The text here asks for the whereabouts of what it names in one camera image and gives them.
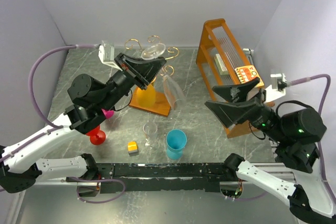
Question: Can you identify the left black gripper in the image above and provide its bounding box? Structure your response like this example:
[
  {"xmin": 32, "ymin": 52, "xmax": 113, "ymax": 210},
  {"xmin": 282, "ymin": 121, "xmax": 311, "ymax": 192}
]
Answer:
[{"xmin": 98, "ymin": 52, "xmax": 167, "ymax": 111}]

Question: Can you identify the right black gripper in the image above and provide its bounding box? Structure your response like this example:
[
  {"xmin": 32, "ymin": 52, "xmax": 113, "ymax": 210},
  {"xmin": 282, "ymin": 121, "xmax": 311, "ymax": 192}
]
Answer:
[{"xmin": 203, "ymin": 76, "xmax": 288, "ymax": 142}]

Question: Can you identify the yellow plastic wine glass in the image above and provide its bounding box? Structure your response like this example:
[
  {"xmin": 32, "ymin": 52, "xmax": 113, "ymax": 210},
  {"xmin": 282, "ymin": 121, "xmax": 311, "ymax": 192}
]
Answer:
[{"xmin": 135, "ymin": 77, "xmax": 156, "ymax": 108}]

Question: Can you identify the clear wine glass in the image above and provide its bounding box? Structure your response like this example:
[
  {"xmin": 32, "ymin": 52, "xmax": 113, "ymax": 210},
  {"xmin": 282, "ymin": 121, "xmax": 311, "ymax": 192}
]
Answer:
[
  {"xmin": 141, "ymin": 42, "xmax": 186, "ymax": 110},
  {"xmin": 143, "ymin": 122, "xmax": 160, "ymax": 153}
]

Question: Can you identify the blue plastic wine glass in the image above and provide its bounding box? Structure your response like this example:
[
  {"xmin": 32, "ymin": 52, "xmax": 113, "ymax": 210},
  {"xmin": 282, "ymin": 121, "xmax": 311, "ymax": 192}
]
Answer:
[{"xmin": 166, "ymin": 129, "xmax": 187, "ymax": 160}]

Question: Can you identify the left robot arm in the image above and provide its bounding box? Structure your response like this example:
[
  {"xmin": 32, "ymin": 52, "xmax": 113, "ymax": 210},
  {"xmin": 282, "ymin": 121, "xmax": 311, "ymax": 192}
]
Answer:
[{"xmin": 1, "ymin": 53, "xmax": 166, "ymax": 194}]

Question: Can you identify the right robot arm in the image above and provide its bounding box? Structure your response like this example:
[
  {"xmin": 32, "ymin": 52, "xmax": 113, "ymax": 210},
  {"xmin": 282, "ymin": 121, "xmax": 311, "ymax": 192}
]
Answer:
[{"xmin": 205, "ymin": 74, "xmax": 335, "ymax": 223}]

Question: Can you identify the wooden shelf rack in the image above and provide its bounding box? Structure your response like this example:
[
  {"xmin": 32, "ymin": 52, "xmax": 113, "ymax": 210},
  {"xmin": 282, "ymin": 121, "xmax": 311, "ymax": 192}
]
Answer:
[{"xmin": 196, "ymin": 18, "xmax": 264, "ymax": 138}]

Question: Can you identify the magenta plastic wine glass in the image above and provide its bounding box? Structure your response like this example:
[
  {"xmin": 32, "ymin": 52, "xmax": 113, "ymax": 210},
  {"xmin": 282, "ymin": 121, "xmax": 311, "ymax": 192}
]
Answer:
[{"xmin": 102, "ymin": 109, "xmax": 114, "ymax": 119}]

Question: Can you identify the clear wine glass front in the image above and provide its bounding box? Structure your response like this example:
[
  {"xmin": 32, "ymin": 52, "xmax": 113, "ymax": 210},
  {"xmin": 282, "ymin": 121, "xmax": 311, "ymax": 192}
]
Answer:
[{"xmin": 143, "ymin": 122, "xmax": 160, "ymax": 153}]

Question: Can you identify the red plastic wine glass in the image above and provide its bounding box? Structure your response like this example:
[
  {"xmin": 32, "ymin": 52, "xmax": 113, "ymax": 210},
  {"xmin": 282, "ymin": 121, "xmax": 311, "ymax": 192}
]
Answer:
[{"xmin": 86, "ymin": 125, "xmax": 106, "ymax": 145}]

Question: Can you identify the orange patterned card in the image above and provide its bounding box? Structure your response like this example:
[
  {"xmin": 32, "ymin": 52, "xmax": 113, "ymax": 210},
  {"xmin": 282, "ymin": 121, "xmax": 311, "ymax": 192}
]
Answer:
[{"xmin": 235, "ymin": 65, "xmax": 264, "ymax": 88}]

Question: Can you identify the white box on shelf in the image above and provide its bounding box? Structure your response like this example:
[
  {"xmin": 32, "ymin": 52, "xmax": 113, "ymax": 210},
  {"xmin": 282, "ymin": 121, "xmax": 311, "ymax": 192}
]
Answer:
[{"xmin": 214, "ymin": 54, "xmax": 229, "ymax": 76}]

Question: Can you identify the yellow grey small block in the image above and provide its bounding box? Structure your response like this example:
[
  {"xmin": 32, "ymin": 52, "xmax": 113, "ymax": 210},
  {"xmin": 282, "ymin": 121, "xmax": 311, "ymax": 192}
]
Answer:
[{"xmin": 127, "ymin": 141, "xmax": 139, "ymax": 156}]

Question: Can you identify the gold wire glass rack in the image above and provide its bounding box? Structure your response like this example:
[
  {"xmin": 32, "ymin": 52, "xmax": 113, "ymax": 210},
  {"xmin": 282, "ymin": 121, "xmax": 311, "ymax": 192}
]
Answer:
[{"xmin": 124, "ymin": 35, "xmax": 179, "ymax": 117}]

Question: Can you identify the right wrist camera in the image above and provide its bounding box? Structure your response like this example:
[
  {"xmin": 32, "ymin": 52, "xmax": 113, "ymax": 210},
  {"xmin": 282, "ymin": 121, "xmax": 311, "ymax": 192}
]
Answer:
[{"xmin": 264, "ymin": 70, "xmax": 288, "ymax": 103}]

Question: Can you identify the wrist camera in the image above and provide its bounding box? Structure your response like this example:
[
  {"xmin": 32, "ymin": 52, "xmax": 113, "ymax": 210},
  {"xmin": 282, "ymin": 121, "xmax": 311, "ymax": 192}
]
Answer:
[
  {"xmin": 264, "ymin": 70, "xmax": 288, "ymax": 103},
  {"xmin": 98, "ymin": 41, "xmax": 116, "ymax": 67}
]

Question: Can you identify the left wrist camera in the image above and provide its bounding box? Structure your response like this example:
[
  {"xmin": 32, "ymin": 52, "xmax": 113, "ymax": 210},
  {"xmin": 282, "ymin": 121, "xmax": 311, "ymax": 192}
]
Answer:
[{"xmin": 98, "ymin": 41, "xmax": 116, "ymax": 67}]

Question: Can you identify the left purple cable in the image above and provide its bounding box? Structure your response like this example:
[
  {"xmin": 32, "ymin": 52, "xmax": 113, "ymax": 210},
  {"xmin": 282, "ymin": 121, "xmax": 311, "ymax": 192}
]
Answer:
[{"xmin": 0, "ymin": 44, "xmax": 102, "ymax": 193}]

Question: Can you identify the black base frame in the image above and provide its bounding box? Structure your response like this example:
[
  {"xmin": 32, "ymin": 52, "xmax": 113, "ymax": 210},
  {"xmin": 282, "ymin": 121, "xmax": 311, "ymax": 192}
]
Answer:
[{"xmin": 80, "ymin": 163, "xmax": 238, "ymax": 193}]

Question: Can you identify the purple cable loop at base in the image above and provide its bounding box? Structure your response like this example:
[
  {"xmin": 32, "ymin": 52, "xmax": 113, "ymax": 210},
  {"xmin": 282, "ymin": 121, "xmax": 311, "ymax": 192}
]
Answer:
[{"xmin": 68, "ymin": 178, "xmax": 126, "ymax": 204}]

